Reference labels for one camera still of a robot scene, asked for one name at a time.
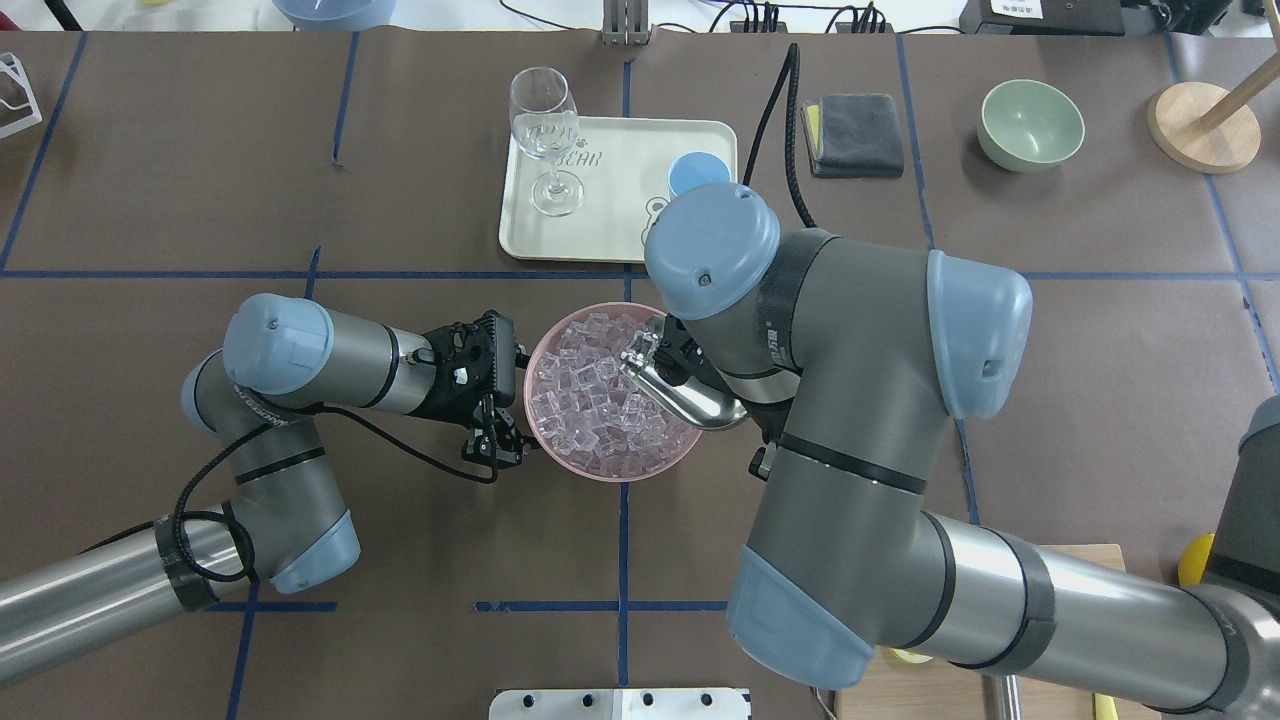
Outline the stainless steel ice scoop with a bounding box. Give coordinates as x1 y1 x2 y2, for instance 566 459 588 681
620 329 748 430

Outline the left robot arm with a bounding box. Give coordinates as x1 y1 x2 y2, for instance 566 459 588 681
1 293 534 685

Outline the yellow lemon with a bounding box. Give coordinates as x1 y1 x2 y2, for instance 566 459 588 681
1176 533 1216 588

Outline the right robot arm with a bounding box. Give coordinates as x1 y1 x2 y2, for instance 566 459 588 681
645 183 1277 719

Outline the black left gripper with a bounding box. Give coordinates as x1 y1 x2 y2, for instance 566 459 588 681
403 313 536 469

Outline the green bowl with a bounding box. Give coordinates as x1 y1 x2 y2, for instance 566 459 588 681
977 79 1085 173

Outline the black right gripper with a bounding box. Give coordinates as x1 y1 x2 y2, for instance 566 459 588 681
655 315 739 401

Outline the white wire cup rack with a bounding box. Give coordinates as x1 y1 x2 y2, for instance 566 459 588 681
1 53 44 138

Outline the yellow plastic knife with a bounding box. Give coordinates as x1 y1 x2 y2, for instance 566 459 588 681
1091 693 1119 720

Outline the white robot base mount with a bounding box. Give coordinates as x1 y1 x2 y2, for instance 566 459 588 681
488 687 753 719

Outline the lemon half slice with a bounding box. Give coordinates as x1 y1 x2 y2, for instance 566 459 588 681
887 648 934 665

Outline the clear wine glass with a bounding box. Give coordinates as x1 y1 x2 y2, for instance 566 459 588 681
508 67 585 217

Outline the blue bowl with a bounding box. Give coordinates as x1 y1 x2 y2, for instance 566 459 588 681
271 0 398 32

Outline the light blue plastic cup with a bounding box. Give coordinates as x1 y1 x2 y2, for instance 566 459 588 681
667 151 732 199

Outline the grey folded cloth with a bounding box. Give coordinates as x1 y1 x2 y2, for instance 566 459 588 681
803 94 905 179

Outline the pink bowl of ice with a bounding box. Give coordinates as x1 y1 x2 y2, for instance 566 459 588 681
524 302 701 483

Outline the wooden stand round base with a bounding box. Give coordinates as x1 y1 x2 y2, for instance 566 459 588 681
1146 53 1279 176

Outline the cream serving tray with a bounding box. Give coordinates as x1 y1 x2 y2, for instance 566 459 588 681
498 117 739 263

